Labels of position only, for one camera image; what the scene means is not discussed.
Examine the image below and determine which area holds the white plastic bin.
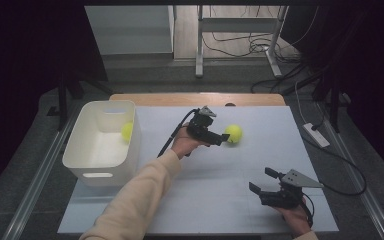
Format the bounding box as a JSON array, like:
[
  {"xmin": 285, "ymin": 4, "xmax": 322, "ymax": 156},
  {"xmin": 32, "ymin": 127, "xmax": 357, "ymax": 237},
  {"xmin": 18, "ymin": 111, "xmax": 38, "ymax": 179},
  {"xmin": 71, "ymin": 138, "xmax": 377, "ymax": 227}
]
[{"xmin": 61, "ymin": 100, "xmax": 142, "ymax": 187}]

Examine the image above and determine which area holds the white cabinet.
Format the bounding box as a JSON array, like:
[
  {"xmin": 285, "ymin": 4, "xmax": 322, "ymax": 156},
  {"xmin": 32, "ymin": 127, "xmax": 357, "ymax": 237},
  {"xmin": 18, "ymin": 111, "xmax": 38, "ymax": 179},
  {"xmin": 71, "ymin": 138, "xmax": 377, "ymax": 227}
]
[{"xmin": 84, "ymin": 4, "xmax": 176, "ymax": 56}]

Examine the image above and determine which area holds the yellow tennis ball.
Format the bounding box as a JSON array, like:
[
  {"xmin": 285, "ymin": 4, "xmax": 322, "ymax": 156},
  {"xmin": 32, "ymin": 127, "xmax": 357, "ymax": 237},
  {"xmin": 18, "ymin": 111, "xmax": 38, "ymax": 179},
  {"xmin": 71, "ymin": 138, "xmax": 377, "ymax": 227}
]
[
  {"xmin": 224, "ymin": 124, "xmax": 244, "ymax": 145},
  {"xmin": 120, "ymin": 121, "xmax": 135, "ymax": 144}
]

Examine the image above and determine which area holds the person's right hand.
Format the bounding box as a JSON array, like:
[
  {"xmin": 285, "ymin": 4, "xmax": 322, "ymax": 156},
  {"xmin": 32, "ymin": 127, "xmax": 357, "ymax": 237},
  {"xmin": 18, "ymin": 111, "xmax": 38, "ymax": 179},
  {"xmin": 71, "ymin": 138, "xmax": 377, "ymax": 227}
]
[{"xmin": 273, "ymin": 197, "xmax": 314, "ymax": 239}]

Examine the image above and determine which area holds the wooden table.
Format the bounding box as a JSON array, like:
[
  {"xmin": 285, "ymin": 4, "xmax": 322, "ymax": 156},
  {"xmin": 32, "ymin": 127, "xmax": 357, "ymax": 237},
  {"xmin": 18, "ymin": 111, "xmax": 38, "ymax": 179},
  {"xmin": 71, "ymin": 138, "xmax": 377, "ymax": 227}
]
[{"xmin": 108, "ymin": 93, "xmax": 287, "ymax": 108}]

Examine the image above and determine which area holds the white board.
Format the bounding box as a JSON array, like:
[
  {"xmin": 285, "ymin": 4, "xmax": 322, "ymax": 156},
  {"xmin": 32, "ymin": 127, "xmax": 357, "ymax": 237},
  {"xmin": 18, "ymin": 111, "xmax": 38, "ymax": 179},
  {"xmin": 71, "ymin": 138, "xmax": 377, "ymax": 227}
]
[{"xmin": 57, "ymin": 105, "xmax": 340, "ymax": 234}]

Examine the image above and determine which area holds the left hand-held gripper cable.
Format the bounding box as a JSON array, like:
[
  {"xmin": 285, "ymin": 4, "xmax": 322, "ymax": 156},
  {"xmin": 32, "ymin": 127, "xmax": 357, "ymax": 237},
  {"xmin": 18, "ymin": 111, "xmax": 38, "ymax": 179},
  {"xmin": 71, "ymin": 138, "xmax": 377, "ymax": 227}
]
[{"xmin": 156, "ymin": 108, "xmax": 202, "ymax": 159}]

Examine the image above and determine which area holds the white cable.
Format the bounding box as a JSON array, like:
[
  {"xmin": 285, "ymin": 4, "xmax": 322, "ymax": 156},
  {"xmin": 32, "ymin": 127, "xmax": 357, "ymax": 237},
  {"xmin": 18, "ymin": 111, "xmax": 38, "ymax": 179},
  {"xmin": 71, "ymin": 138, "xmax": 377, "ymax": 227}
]
[{"xmin": 294, "ymin": 81, "xmax": 308, "ymax": 125}]

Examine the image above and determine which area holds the white metal desk frame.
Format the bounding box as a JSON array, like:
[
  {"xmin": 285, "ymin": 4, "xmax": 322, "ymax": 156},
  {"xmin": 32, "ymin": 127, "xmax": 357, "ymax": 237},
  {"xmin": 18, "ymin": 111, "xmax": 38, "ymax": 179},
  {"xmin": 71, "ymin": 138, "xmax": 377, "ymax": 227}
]
[{"xmin": 194, "ymin": 4, "xmax": 290, "ymax": 79}]

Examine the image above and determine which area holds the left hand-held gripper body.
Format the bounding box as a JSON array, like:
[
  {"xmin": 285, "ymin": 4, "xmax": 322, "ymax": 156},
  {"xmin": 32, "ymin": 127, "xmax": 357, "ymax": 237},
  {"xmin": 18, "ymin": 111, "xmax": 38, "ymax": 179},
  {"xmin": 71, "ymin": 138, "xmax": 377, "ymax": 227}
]
[{"xmin": 186, "ymin": 105, "xmax": 223, "ymax": 147}]

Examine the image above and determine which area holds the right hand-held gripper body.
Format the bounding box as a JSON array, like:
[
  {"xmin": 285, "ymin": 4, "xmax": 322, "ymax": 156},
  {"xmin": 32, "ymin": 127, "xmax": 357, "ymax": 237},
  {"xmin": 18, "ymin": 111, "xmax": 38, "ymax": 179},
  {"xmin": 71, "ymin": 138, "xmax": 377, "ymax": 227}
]
[{"xmin": 259, "ymin": 168, "xmax": 325, "ymax": 211}]

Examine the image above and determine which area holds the metal floor rail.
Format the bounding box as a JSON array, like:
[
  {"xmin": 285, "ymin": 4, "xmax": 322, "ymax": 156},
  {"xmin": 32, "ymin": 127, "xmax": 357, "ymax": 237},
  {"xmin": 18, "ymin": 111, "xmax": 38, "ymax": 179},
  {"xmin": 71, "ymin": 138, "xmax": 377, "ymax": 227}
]
[
  {"xmin": 1, "ymin": 108, "xmax": 81, "ymax": 240},
  {"xmin": 315, "ymin": 101, "xmax": 384, "ymax": 240}
]

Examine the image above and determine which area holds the right hand-held gripper cable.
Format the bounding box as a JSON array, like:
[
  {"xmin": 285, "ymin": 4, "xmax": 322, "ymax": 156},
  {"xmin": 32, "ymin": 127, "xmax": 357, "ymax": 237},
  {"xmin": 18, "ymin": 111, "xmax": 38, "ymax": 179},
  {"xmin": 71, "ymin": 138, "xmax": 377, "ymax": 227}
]
[{"xmin": 302, "ymin": 192, "xmax": 316, "ymax": 229}]

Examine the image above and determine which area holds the black power cable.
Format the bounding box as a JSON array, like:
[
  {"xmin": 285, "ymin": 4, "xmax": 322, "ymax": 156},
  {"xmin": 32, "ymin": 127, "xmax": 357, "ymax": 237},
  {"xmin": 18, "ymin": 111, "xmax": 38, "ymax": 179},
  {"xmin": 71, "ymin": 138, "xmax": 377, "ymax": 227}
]
[{"xmin": 300, "ymin": 134, "xmax": 368, "ymax": 197}]

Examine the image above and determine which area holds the black stand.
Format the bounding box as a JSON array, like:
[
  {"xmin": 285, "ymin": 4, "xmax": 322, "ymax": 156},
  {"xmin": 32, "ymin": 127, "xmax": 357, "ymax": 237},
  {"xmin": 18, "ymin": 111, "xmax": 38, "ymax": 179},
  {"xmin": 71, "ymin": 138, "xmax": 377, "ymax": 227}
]
[
  {"xmin": 46, "ymin": 66, "xmax": 115, "ymax": 132},
  {"xmin": 312, "ymin": 66, "xmax": 352, "ymax": 134}
]

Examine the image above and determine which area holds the person's left hand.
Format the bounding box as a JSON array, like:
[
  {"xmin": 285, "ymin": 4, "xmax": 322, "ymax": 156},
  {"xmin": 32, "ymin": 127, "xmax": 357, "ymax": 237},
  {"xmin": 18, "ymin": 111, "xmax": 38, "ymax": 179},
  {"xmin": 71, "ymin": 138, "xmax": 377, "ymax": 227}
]
[{"xmin": 170, "ymin": 121, "xmax": 211, "ymax": 161}]

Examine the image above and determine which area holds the hand-held gripper cable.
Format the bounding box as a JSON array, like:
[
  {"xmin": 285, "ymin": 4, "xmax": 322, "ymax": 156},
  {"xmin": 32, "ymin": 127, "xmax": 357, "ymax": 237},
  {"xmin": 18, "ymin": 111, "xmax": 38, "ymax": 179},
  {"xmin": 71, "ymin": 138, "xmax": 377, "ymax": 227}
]
[
  {"xmin": 156, "ymin": 108, "xmax": 202, "ymax": 159},
  {"xmin": 302, "ymin": 192, "xmax": 316, "ymax": 229}
]

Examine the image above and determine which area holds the white power strip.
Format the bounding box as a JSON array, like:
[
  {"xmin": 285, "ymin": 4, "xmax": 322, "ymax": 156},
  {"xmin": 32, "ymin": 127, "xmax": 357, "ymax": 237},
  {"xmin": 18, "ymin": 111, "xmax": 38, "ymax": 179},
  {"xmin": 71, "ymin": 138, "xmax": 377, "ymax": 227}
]
[{"xmin": 302, "ymin": 122, "xmax": 331, "ymax": 149}]

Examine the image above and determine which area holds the tangle of floor cables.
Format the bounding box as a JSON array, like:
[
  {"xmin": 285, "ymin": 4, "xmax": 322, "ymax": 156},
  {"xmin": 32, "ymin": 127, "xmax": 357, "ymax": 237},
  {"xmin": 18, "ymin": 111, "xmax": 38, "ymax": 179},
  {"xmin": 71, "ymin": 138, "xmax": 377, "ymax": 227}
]
[{"xmin": 201, "ymin": 5, "xmax": 321, "ymax": 96}]

